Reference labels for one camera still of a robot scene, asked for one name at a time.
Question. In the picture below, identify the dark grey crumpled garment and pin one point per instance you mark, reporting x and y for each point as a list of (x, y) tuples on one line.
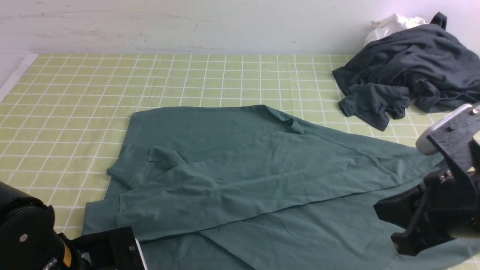
[(425, 64)]

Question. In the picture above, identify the white crumpled cloth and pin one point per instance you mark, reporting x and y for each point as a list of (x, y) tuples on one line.
[(392, 24)]

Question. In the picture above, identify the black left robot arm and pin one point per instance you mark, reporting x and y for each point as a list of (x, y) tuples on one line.
[(28, 240)]

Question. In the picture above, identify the green checkered tablecloth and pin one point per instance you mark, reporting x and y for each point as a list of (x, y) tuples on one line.
[(63, 117)]

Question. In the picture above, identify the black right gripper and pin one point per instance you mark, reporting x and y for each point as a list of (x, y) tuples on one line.
[(451, 211)]

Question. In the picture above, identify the green long-sleeved shirt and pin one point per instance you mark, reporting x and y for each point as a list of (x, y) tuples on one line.
[(254, 188)]

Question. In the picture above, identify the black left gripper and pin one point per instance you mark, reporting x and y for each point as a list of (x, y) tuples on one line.
[(116, 249)]

